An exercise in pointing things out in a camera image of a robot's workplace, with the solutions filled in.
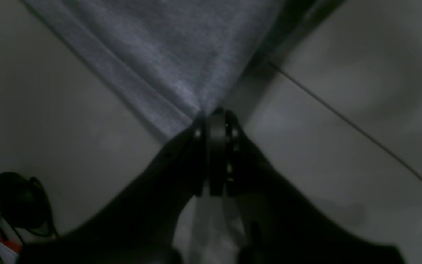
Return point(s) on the black computer mouse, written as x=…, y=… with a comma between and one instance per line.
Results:
x=25, y=205

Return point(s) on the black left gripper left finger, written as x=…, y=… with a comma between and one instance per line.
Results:
x=137, y=227

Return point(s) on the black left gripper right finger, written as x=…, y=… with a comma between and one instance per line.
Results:
x=284, y=226

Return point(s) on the grey T-shirt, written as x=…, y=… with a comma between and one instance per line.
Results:
x=165, y=59

